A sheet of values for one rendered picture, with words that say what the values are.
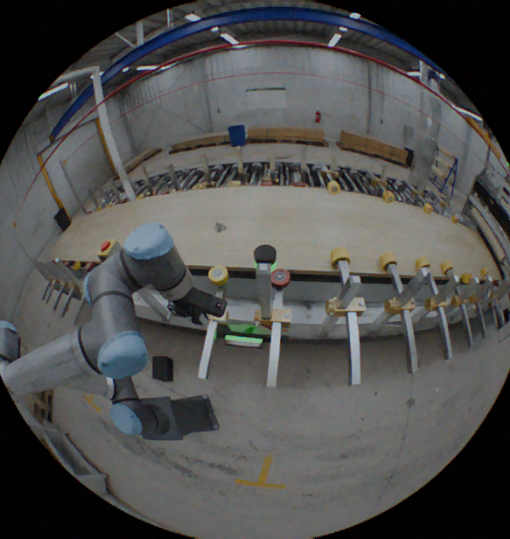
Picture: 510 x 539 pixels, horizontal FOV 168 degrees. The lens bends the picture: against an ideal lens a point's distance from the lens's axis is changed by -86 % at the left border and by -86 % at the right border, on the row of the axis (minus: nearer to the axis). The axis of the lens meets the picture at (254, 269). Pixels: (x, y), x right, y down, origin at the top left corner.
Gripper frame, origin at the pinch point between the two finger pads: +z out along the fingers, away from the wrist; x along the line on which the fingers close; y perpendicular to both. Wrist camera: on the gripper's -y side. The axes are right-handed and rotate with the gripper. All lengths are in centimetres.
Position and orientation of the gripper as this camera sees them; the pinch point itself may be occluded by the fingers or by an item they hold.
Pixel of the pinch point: (207, 320)
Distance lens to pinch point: 62.1
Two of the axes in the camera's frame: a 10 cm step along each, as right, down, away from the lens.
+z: 0.8, 6.1, 7.9
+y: -9.9, -0.5, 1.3
